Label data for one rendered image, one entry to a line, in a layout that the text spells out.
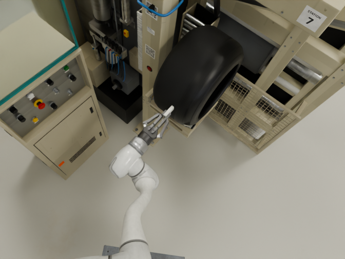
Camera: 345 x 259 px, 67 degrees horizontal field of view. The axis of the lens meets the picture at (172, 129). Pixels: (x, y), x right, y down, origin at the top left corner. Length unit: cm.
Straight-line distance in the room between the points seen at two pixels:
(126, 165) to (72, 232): 134
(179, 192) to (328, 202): 144
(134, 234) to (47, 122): 104
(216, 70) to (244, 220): 163
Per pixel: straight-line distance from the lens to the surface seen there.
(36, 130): 178
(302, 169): 296
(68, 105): 180
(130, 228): 99
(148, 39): 152
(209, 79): 128
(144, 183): 130
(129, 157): 125
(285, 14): 130
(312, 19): 127
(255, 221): 263
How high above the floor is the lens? 242
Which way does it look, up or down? 65 degrees down
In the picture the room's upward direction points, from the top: 14 degrees clockwise
